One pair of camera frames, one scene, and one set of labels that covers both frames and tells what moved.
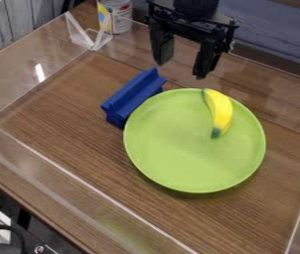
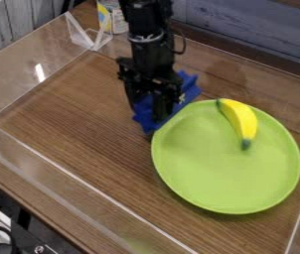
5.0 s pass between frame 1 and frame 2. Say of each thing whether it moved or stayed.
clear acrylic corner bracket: stayed
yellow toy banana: moved
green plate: moved
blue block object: moved
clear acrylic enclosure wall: stayed
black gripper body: moved
